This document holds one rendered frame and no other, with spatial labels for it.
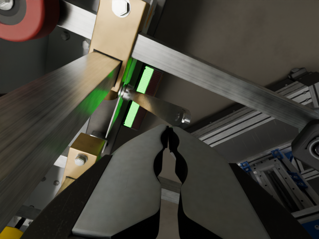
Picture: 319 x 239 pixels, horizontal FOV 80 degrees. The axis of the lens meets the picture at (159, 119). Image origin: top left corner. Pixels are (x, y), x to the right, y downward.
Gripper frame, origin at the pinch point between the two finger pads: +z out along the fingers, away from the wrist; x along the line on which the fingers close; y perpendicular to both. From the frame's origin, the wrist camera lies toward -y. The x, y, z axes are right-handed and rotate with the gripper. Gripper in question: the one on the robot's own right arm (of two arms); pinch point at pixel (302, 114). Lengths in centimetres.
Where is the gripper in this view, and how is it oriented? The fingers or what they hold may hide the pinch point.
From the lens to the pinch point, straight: 39.6
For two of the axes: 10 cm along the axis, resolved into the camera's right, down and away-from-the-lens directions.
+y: 9.2, 3.6, 1.4
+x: 3.8, -8.0, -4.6
